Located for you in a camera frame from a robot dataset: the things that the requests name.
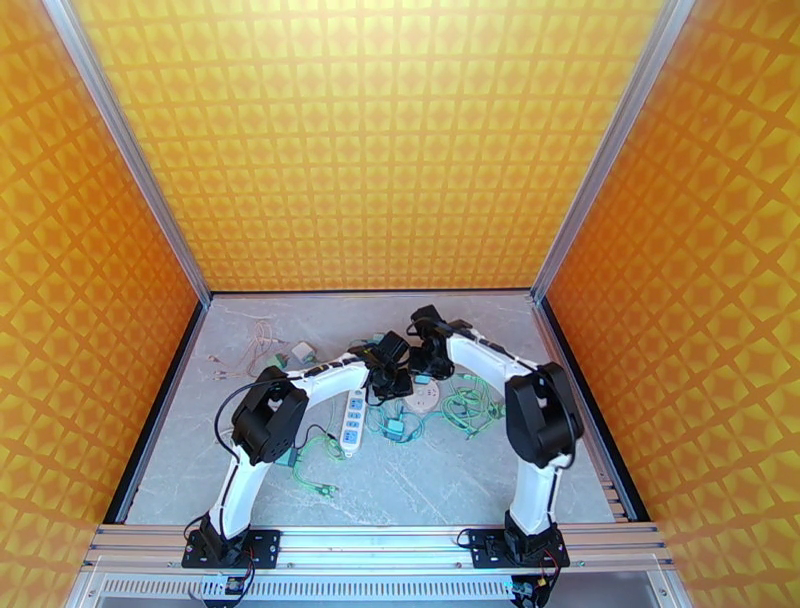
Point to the vented metal panel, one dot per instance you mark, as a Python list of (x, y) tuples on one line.
[(375, 587)]

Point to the teal USB charger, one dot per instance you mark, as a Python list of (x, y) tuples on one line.
[(424, 378), (395, 430)]

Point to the white USB charger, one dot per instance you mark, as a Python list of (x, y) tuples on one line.
[(303, 352)]

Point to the small circuit board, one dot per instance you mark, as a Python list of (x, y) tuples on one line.
[(528, 587), (231, 585)]

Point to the blue-grey USB charger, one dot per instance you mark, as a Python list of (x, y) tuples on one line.
[(289, 459)]

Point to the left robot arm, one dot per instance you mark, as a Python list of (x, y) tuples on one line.
[(240, 494)]

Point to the round white power socket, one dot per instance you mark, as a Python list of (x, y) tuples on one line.
[(428, 400)]

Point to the aluminium frame post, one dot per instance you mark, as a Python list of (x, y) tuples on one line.
[(125, 144), (612, 144)]

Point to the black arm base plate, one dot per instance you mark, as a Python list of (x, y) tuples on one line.
[(265, 550), (481, 550)]

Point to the white power strip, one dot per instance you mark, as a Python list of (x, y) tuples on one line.
[(352, 425)]

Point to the aluminium mounting rail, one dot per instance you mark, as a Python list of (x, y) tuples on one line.
[(375, 544)]

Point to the green USB charger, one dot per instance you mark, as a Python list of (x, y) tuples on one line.
[(280, 360)]

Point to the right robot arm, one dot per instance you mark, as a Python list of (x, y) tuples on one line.
[(531, 494)]

